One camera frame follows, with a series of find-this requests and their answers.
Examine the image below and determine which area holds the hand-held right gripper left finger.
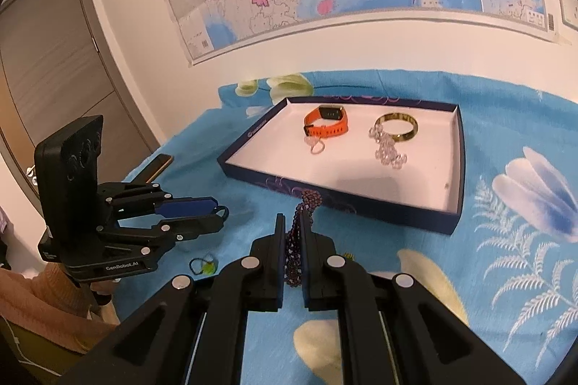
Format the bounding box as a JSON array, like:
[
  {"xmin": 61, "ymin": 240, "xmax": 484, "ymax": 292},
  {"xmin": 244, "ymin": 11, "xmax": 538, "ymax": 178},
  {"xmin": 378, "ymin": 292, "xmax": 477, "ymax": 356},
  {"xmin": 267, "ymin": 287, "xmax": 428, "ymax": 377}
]
[{"xmin": 59, "ymin": 213, "xmax": 290, "ymax": 385}]

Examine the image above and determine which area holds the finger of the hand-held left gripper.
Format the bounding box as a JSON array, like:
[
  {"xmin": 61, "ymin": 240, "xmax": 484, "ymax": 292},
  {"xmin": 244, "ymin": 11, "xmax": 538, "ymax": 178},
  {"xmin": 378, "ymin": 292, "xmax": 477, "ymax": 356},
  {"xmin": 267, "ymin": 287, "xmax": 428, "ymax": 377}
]
[
  {"xmin": 103, "ymin": 214, "xmax": 227, "ymax": 254},
  {"xmin": 106, "ymin": 183, "xmax": 220, "ymax": 219}
]

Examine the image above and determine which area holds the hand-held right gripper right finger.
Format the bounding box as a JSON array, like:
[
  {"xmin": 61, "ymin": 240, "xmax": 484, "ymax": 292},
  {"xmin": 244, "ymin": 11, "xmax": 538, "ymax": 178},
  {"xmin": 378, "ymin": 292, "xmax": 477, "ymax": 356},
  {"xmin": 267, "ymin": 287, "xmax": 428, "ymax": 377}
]
[{"xmin": 300, "ymin": 222, "xmax": 534, "ymax": 385}]

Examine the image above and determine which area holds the purple bead bracelet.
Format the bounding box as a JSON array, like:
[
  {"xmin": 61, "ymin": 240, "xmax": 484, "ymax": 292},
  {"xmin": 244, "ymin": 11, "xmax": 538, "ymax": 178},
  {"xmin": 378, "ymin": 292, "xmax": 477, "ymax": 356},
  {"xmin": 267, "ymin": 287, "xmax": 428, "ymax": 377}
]
[{"xmin": 284, "ymin": 188, "xmax": 324, "ymax": 289}]

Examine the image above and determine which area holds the black hair tie light-green bead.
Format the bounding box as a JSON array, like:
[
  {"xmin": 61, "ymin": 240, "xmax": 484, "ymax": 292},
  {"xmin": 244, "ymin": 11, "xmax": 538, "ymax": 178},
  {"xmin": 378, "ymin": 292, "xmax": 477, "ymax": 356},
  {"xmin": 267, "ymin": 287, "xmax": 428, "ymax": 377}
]
[{"xmin": 189, "ymin": 255, "xmax": 219, "ymax": 277}]

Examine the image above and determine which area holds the dark blue shallow box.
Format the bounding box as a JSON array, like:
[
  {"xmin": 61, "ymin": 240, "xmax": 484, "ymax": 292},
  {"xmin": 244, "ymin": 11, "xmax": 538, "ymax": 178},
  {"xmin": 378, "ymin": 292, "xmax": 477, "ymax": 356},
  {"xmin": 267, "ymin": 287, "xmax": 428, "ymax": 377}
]
[{"xmin": 217, "ymin": 94, "xmax": 466, "ymax": 236}]

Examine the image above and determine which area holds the pink hair tie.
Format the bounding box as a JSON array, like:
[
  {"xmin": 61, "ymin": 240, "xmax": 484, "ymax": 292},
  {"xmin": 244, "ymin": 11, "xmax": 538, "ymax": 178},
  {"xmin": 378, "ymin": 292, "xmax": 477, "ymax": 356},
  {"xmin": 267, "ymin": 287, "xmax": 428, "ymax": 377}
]
[{"xmin": 303, "ymin": 135, "xmax": 326, "ymax": 155}]

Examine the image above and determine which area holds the clear bead bracelet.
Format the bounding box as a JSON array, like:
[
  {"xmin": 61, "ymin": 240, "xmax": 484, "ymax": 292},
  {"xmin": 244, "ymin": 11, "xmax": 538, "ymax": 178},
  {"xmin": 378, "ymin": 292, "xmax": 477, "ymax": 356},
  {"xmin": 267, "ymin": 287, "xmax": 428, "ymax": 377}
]
[{"xmin": 367, "ymin": 126, "xmax": 410, "ymax": 171}]

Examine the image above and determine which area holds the orange smart watch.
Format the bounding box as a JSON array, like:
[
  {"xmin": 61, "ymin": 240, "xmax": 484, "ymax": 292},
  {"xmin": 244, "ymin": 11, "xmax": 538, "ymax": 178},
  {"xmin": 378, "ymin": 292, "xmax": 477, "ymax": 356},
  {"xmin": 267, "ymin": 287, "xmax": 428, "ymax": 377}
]
[{"xmin": 302, "ymin": 105, "xmax": 350, "ymax": 138}]

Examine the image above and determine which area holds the person's left forearm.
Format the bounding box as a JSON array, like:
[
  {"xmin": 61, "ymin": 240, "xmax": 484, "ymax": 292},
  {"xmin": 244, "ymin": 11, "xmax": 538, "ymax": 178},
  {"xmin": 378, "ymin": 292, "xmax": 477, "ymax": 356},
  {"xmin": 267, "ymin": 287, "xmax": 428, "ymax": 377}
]
[{"xmin": 0, "ymin": 262, "xmax": 121, "ymax": 355}]

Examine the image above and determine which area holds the person's left hand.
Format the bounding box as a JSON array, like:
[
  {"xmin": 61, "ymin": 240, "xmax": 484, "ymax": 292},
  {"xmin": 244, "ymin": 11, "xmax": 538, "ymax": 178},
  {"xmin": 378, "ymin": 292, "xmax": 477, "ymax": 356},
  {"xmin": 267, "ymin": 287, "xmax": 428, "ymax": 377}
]
[{"xmin": 88, "ymin": 280, "xmax": 119, "ymax": 325}]

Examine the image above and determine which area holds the black smartphone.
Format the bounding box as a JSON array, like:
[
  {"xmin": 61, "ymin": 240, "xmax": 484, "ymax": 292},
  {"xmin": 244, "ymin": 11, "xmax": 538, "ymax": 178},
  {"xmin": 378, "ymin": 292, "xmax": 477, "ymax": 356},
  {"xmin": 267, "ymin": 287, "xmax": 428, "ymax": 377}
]
[{"xmin": 135, "ymin": 154, "xmax": 175, "ymax": 185}]

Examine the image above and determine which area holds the grey-brown door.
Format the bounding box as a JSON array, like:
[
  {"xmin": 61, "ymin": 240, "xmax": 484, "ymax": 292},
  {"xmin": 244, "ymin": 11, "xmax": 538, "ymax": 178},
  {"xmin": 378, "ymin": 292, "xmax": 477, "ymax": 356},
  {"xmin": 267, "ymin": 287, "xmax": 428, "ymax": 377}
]
[{"xmin": 0, "ymin": 0, "xmax": 164, "ymax": 228}]

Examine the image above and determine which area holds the olive cloth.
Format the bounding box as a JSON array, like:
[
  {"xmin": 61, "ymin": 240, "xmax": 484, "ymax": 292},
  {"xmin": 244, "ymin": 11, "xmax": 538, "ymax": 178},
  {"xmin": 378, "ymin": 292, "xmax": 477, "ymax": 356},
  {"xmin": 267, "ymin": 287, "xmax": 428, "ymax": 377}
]
[{"xmin": 0, "ymin": 316, "xmax": 93, "ymax": 385}]

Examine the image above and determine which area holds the blue floral sheet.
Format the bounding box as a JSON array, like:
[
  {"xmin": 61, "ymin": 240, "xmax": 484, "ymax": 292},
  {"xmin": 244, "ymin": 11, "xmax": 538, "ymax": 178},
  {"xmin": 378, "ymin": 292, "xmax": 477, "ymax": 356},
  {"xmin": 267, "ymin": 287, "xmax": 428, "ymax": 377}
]
[{"xmin": 120, "ymin": 70, "xmax": 578, "ymax": 385}]

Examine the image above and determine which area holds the white wall socket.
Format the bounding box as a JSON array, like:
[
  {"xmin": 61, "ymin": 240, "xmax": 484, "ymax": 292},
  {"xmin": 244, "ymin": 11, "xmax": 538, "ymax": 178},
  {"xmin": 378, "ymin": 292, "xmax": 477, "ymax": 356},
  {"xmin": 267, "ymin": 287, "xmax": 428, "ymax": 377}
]
[{"xmin": 554, "ymin": 0, "xmax": 578, "ymax": 30}]

